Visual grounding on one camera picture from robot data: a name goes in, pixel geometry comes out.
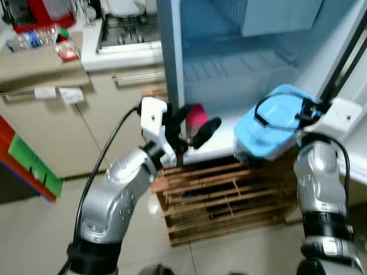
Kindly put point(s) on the blue lidded food container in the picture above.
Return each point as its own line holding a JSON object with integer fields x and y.
{"x": 269, "y": 137}

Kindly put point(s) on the clear wine glass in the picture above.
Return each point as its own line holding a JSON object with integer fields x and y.
{"x": 90, "y": 22}

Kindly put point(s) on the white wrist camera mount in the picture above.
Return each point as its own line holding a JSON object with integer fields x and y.
{"x": 341, "y": 117}
{"x": 152, "y": 117}

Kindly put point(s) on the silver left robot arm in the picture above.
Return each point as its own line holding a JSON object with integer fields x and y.
{"x": 109, "y": 200}

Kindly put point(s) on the white fridge door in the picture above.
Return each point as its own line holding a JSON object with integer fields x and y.
{"x": 361, "y": 80}

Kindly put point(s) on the white lidded cooking pot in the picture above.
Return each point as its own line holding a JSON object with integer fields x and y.
{"x": 123, "y": 7}

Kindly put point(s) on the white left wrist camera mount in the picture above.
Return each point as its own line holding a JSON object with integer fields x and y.
{"x": 152, "y": 117}

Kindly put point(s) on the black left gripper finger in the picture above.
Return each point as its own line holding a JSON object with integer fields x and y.
{"x": 183, "y": 114}
{"x": 206, "y": 133}

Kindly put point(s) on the grey mini fridge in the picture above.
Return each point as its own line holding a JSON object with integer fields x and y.
{"x": 229, "y": 74}

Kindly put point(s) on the white paper label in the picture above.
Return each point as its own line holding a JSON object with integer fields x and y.
{"x": 71, "y": 95}
{"x": 45, "y": 93}

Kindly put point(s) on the cream kitchen cabinet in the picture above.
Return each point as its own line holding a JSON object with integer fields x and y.
{"x": 103, "y": 126}

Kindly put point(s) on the red coffee machine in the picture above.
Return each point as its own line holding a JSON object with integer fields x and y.
{"x": 40, "y": 11}

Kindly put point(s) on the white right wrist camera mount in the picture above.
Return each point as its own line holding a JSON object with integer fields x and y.
{"x": 341, "y": 117}

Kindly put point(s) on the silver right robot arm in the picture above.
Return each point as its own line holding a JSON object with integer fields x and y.
{"x": 318, "y": 177}

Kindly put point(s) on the magenta small container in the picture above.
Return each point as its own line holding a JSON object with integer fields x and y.
{"x": 198, "y": 114}

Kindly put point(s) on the steel gas stove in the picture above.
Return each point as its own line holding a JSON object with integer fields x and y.
{"x": 129, "y": 34}

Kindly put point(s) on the wooden slatted rack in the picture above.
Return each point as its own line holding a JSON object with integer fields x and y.
{"x": 229, "y": 195}

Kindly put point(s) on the red flat board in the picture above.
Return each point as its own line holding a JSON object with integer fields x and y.
{"x": 4, "y": 133}

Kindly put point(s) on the clear plastic water bottle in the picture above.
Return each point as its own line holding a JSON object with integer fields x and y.
{"x": 34, "y": 39}

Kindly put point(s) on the green flat board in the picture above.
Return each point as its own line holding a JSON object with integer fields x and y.
{"x": 34, "y": 166}

